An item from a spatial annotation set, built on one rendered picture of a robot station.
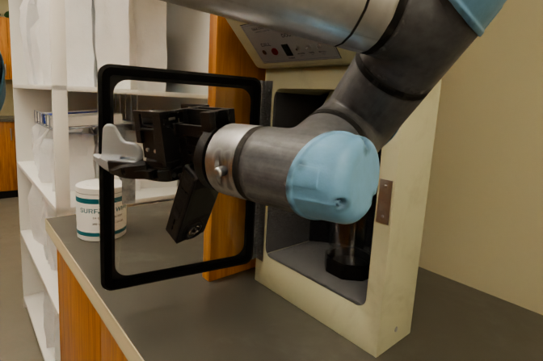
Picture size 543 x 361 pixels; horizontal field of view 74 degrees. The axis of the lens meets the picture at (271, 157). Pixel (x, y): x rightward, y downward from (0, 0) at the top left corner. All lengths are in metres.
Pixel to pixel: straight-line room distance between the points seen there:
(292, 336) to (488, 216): 0.54
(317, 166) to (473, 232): 0.77
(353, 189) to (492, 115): 0.72
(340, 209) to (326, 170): 0.03
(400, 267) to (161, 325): 0.43
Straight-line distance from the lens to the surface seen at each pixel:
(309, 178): 0.28
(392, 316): 0.69
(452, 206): 1.02
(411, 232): 0.66
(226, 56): 0.78
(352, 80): 0.34
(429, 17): 0.29
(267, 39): 0.68
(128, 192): 0.68
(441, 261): 1.07
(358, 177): 0.29
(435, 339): 0.78
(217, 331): 0.71
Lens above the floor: 1.34
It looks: 9 degrees down
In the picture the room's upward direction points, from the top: 3 degrees clockwise
